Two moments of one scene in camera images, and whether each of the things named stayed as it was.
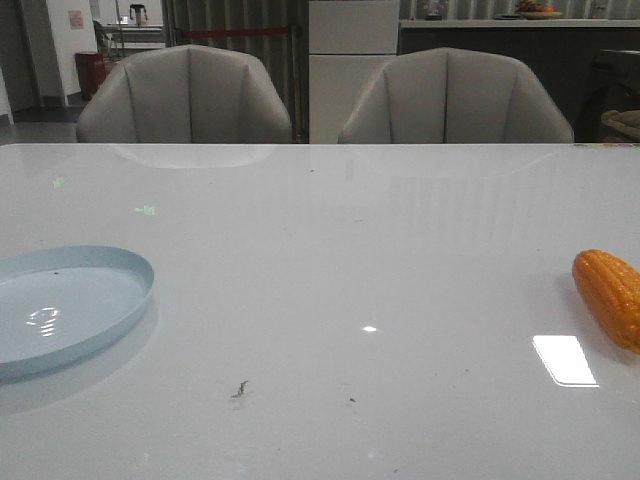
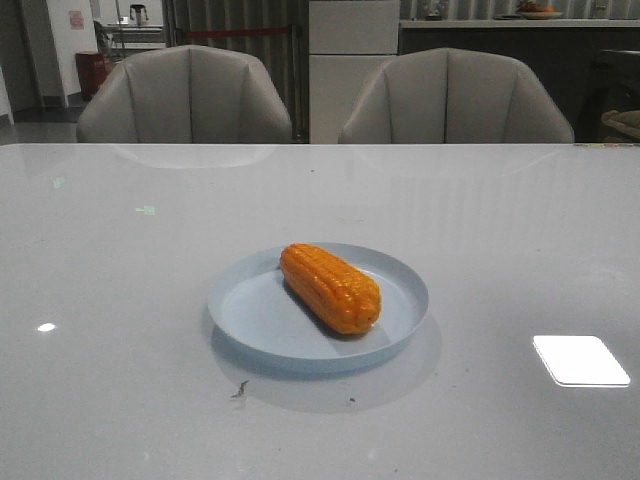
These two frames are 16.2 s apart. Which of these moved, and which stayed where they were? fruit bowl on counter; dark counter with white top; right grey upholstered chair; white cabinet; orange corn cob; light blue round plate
Moved: orange corn cob; light blue round plate
Stayed: dark counter with white top; fruit bowl on counter; right grey upholstered chair; white cabinet
